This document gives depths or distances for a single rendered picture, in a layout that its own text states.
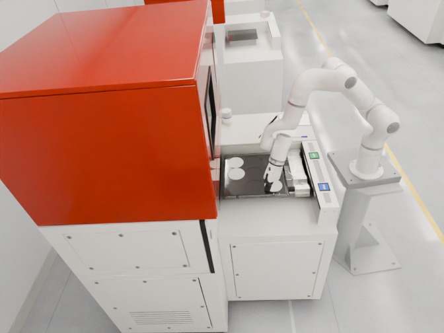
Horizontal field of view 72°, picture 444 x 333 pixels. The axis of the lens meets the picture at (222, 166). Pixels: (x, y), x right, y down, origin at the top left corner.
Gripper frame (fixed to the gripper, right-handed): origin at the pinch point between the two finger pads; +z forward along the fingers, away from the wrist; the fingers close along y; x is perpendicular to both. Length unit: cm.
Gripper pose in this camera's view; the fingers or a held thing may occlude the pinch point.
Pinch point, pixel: (267, 187)
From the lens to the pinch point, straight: 174.4
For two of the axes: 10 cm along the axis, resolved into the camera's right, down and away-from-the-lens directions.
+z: -2.3, 8.9, 4.1
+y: 7.0, -1.4, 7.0
